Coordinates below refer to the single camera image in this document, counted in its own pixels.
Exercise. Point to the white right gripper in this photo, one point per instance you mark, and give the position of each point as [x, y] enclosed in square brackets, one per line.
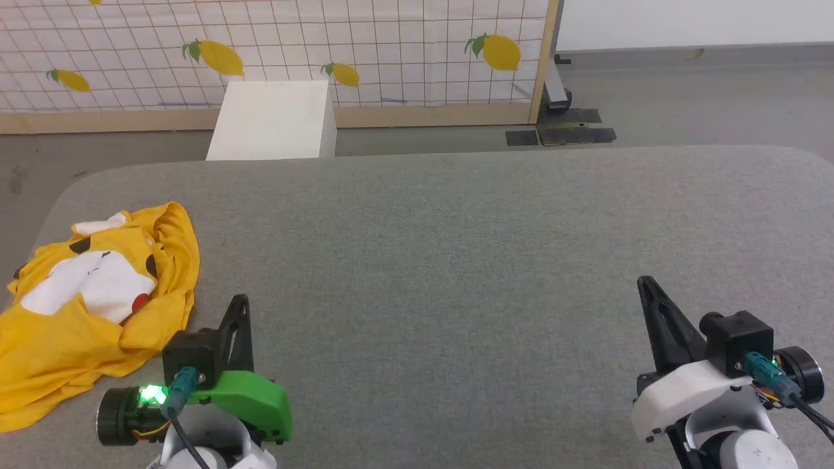
[677, 394]

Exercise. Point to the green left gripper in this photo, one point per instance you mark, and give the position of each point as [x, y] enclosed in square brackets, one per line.
[257, 400]

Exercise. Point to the yellow cartoon print shirt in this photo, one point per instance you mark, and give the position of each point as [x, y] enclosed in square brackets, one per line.
[65, 352]

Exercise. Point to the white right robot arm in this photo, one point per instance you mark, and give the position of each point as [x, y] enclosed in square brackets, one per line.
[749, 449]

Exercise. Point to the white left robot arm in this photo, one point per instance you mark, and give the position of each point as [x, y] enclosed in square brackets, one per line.
[221, 449]

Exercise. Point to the grey fabric sofa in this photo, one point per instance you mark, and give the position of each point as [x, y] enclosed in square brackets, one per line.
[423, 260]

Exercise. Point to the large black floor mat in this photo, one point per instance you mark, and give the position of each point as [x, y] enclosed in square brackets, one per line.
[576, 133]

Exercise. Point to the white box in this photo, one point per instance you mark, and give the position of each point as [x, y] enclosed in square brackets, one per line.
[273, 120]

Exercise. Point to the small black floor mat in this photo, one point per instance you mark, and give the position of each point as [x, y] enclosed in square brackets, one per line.
[522, 138]

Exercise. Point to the metal partition foot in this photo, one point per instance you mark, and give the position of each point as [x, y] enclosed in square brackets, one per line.
[557, 88]

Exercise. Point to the lemon print partition panel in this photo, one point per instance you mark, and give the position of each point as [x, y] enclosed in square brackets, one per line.
[326, 39]

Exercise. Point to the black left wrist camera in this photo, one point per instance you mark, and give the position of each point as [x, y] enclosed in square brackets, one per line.
[189, 355]

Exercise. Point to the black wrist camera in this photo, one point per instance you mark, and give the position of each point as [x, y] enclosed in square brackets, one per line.
[739, 339]
[189, 355]

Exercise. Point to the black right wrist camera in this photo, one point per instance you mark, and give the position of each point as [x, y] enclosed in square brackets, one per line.
[739, 339]

